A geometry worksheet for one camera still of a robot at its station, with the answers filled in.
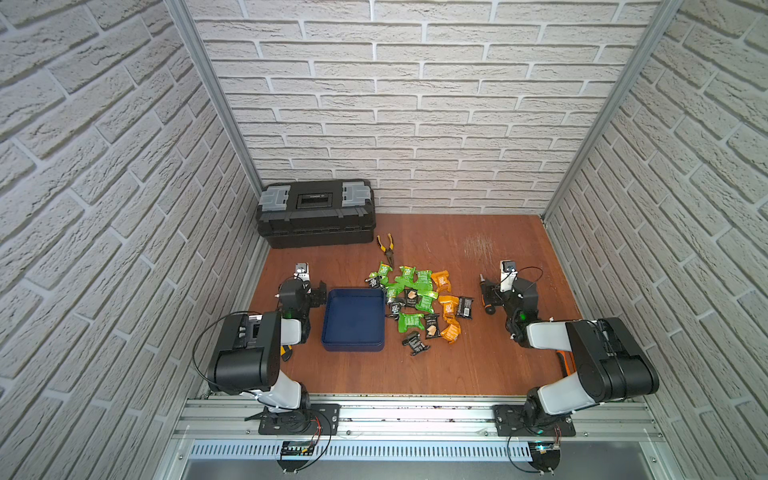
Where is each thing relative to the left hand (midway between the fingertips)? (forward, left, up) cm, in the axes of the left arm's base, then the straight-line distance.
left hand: (308, 276), depth 94 cm
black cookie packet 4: (-8, -29, -3) cm, 30 cm away
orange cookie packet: (-8, -46, -4) cm, 47 cm away
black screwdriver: (-10, -59, -3) cm, 60 cm away
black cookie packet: (-5, -33, -4) cm, 34 cm away
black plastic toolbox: (+18, -2, +11) cm, 21 cm away
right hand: (-1, -64, +2) cm, 64 cm away
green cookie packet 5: (+4, -25, -3) cm, 25 cm away
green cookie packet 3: (-2, -28, -4) cm, 28 cm away
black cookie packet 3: (-15, -40, -4) cm, 43 cm away
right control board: (-48, -64, -5) cm, 80 cm away
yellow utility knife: (-23, +4, -6) cm, 24 cm away
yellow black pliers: (+13, -27, -4) cm, 30 cm away
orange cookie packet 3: (-17, -46, -3) cm, 49 cm away
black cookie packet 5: (-20, -34, -4) cm, 39 cm away
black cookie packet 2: (-9, -51, -3) cm, 52 cm away
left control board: (-46, -3, -8) cm, 47 cm away
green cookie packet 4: (-14, -33, -4) cm, 36 cm away
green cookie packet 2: (+4, -33, -3) cm, 34 cm away
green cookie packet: (-7, -38, -4) cm, 39 cm away
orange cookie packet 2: (+1, -44, -4) cm, 45 cm away
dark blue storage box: (-12, -15, -8) cm, 21 cm away
